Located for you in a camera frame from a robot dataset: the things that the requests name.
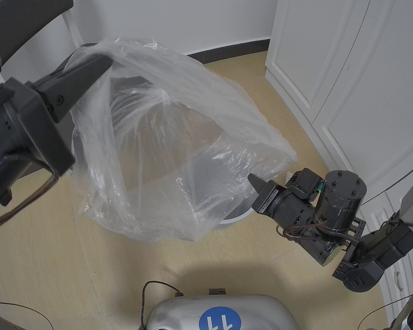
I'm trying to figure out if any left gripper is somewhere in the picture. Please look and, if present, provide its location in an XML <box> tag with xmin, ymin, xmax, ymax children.
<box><xmin>0</xmin><ymin>53</ymin><xmax>113</xmax><ymax>186</ymax></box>

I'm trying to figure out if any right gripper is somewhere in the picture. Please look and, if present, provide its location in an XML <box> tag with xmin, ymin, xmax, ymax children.
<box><xmin>247</xmin><ymin>173</ymin><xmax>318</xmax><ymax>229</ymax></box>

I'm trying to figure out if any clear plastic bag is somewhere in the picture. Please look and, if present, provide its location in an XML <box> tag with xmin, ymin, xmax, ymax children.
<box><xmin>70</xmin><ymin>37</ymin><xmax>298</xmax><ymax>243</ymax></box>

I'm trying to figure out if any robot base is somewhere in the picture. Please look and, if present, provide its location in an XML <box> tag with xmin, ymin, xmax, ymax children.
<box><xmin>148</xmin><ymin>287</ymin><xmax>298</xmax><ymax>330</ymax></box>

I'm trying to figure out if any grey trash bin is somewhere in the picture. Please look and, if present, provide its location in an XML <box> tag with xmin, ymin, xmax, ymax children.
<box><xmin>178</xmin><ymin>144</ymin><xmax>265</xmax><ymax>230</ymax></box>

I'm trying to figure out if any white chair with grey cushions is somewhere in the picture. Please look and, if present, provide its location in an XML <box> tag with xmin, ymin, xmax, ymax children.
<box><xmin>0</xmin><ymin>0</ymin><xmax>169</xmax><ymax>185</ymax></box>

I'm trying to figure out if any white wardrobe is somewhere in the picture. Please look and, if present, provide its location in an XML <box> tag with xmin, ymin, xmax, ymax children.
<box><xmin>264</xmin><ymin>0</ymin><xmax>413</xmax><ymax>330</ymax></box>

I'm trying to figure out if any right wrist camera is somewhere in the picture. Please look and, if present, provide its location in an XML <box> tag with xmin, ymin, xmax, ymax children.
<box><xmin>285</xmin><ymin>168</ymin><xmax>323</xmax><ymax>202</ymax></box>

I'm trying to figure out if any black cable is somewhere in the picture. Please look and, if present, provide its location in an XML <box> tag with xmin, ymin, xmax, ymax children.
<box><xmin>140</xmin><ymin>280</ymin><xmax>184</xmax><ymax>330</ymax></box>

